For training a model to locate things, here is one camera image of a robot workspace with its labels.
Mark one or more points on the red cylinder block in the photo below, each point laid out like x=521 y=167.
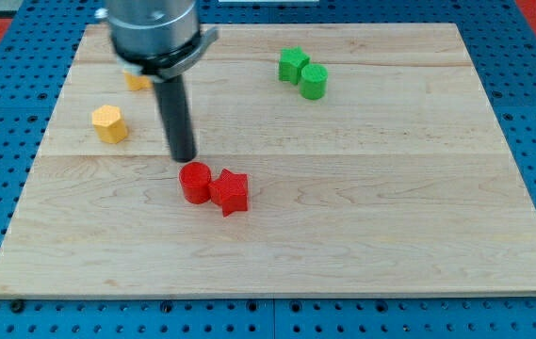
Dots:
x=194 y=179

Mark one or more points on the yellow block behind arm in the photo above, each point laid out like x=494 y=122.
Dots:
x=136 y=82

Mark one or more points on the green star block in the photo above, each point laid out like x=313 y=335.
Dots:
x=292 y=61

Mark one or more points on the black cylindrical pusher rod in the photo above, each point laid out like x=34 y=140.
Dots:
x=172 y=103

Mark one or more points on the green cylinder block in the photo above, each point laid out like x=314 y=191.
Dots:
x=313 y=81

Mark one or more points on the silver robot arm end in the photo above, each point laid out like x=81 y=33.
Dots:
x=159 y=38

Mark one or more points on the yellow hexagon block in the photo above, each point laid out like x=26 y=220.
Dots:
x=109 y=124

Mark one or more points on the light wooden board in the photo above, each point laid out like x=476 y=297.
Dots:
x=397 y=183

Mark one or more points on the red star block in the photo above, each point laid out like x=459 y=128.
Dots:
x=230 y=191

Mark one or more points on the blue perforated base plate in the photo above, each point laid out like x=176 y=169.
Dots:
x=35 y=56

